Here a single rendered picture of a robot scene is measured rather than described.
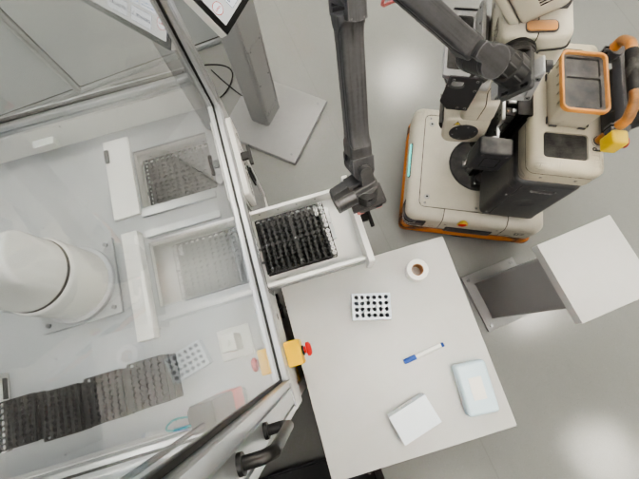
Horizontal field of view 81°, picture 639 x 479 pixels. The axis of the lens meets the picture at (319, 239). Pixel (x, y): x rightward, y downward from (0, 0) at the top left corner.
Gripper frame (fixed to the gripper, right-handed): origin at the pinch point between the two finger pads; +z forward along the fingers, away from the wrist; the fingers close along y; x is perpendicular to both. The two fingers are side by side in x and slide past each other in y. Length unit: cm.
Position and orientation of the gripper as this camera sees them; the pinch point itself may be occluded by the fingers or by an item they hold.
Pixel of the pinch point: (366, 206)
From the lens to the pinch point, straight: 119.4
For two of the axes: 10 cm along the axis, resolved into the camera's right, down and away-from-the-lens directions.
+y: -9.4, 3.4, 0.3
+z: 1.1, 2.3, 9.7
